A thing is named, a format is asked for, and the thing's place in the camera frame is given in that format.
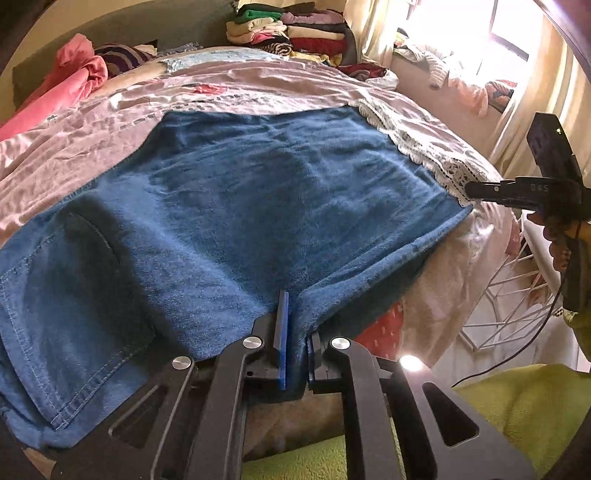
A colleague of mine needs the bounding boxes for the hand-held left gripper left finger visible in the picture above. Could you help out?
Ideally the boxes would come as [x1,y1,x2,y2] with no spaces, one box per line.
[51,291,290,480]

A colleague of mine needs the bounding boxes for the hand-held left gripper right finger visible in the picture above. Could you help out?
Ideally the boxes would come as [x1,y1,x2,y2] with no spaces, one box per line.
[307,330,539,480]

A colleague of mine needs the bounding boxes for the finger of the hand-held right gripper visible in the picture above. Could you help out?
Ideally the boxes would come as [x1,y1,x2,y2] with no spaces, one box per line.
[464,180,504,203]

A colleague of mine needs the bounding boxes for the blue denim pants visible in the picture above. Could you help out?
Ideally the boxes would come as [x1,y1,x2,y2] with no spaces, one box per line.
[0,102,483,452]

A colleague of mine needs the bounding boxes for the person's right forearm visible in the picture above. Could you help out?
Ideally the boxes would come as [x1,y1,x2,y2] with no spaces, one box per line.
[558,307,591,370]

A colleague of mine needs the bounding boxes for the person's right hand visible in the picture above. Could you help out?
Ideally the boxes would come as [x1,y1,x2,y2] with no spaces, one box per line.
[528,213,578,274]

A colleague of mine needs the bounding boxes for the light pink garment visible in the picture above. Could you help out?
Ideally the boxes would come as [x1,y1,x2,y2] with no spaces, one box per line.
[447,78,491,117]

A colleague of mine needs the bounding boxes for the colourful floral cloth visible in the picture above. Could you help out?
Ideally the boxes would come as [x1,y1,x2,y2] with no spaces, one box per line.
[484,80,516,112]

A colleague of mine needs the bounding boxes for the cream curtain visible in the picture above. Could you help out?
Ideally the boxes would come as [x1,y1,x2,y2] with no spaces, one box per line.
[488,16,591,185]
[344,0,399,66]

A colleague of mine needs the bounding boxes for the white knit garment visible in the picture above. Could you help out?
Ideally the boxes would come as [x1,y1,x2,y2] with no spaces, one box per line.
[396,42,463,89]

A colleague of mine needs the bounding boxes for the white plastic bag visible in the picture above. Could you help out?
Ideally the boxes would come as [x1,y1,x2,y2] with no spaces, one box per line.
[368,71,400,92]

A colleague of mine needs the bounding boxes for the window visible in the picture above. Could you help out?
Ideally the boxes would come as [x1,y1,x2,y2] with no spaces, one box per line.
[411,0,542,62]

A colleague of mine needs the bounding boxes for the dark red cloth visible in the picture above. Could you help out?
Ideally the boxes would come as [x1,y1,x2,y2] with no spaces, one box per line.
[337,64,387,80]

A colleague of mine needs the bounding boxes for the person's green fleece clothing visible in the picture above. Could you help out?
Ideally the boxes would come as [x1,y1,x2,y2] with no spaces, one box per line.
[240,364,591,480]

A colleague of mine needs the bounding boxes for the pink strawberry printed blanket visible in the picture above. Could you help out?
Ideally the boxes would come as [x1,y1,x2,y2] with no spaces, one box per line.
[0,46,525,365]

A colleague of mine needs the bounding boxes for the stack of folded clothes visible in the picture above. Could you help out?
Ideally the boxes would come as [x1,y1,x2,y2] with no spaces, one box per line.
[225,2,357,68]

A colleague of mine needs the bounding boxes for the light blue cloth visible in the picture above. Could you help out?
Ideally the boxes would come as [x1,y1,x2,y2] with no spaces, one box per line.
[156,47,282,72]

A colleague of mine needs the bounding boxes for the blue floral pillow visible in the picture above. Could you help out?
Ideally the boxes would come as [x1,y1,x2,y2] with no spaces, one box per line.
[161,42,205,59]

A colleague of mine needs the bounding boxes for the purple striped pillow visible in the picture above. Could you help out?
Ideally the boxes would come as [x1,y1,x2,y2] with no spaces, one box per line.
[95,43,156,70]

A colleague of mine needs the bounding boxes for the grey bed headboard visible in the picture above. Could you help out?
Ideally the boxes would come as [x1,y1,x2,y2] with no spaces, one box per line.
[11,0,241,95]

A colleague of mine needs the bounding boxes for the pink duvet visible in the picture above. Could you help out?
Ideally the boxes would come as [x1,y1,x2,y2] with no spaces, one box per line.
[0,33,110,142]

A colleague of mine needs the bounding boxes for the white wire rack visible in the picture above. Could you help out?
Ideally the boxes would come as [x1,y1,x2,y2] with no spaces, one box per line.
[461,216,565,352]

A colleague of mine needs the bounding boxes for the black cable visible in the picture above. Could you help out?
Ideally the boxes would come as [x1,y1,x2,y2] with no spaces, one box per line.
[450,272,567,389]

